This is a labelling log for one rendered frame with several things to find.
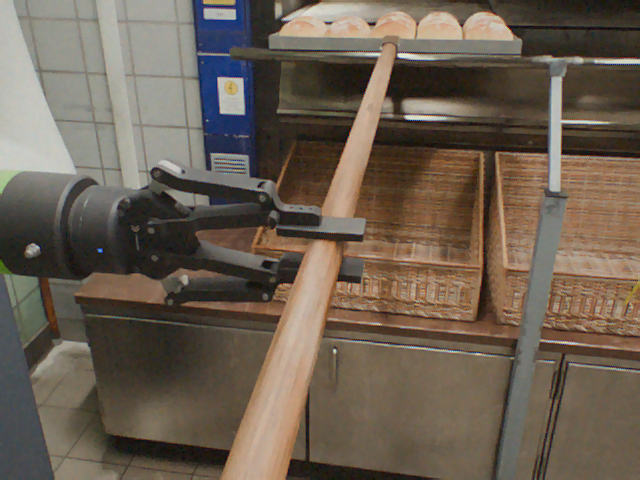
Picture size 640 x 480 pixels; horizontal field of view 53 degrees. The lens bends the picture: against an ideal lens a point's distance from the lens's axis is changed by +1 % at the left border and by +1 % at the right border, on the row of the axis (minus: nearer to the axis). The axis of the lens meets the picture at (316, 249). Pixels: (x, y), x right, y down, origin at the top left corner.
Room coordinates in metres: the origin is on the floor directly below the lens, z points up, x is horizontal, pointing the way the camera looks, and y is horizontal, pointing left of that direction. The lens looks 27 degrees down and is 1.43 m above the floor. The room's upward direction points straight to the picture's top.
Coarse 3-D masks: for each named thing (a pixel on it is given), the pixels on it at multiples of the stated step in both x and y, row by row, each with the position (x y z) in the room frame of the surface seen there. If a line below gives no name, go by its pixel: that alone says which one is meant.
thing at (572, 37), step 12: (276, 24) 1.88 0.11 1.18; (372, 24) 1.85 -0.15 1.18; (528, 36) 1.76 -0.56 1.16; (540, 36) 1.76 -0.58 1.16; (552, 36) 1.75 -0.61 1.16; (564, 36) 1.75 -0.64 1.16; (576, 36) 1.74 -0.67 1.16; (588, 36) 1.74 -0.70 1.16; (600, 36) 1.73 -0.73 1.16; (612, 36) 1.73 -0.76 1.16; (624, 36) 1.72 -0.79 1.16; (636, 36) 1.71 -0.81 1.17
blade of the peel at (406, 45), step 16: (416, 32) 1.70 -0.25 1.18; (272, 48) 1.50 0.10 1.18; (288, 48) 1.49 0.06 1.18; (304, 48) 1.49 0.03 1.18; (320, 48) 1.48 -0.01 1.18; (336, 48) 1.48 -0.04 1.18; (352, 48) 1.47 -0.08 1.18; (368, 48) 1.47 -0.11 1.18; (400, 48) 1.46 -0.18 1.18; (416, 48) 1.45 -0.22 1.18; (432, 48) 1.44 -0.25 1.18; (448, 48) 1.44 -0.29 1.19; (464, 48) 1.43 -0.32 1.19; (480, 48) 1.43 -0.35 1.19; (496, 48) 1.42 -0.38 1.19; (512, 48) 1.42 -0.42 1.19
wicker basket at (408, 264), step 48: (336, 144) 1.82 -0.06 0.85; (288, 192) 1.74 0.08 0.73; (432, 192) 1.73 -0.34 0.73; (480, 192) 1.55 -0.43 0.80; (288, 240) 1.71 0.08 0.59; (384, 240) 1.71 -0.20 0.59; (432, 240) 1.69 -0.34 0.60; (480, 240) 1.37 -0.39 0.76; (288, 288) 1.37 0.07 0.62; (336, 288) 1.35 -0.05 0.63; (432, 288) 1.43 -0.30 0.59
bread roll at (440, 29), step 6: (432, 24) 1.48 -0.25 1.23; (438, 24) 1.47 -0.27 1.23; (444, 24) 1.47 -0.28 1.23; (450, 24) 1.48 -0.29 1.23; (420, 30) 1.49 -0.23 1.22; (426, 30) 1.47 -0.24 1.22; (432, 30) 1.47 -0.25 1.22; (438, 30) 1.46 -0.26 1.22; (444, 30) 1.46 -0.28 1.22; (450, 30) 1.46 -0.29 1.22; (456, 30) 1.47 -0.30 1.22; (420, 36) 1.48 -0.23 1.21; (426, 36) 1.47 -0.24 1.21; (432, 36) 1.46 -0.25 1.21; (438, 36) 1.46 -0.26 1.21; (444, 36) 1.45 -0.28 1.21; (450, 36) 1.45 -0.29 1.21; (456, 36) 1.46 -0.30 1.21
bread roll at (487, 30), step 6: (480, 24) 1.47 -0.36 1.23; (486, 24) 1.46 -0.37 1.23; (492, 24) 1.45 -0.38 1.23; (498, 24) 1.46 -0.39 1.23; (474, 30) 1.46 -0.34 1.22; (480, 30) 1.45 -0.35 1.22; (486, 30) 1.45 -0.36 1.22; (492, 30) 1.44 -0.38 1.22; (498, 30) 1.44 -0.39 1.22; (504, 30) 1.44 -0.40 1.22; (468, 36) 1.46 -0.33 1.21; (474, 36) 1.45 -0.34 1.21; (480, 36) 1.44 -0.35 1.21; (486, 36) 1.44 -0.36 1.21; (492, 36) 1.44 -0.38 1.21; (498, 36) 1.44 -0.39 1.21; (504, 36) 1.44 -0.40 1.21; (510, 36) 1.45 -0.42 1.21
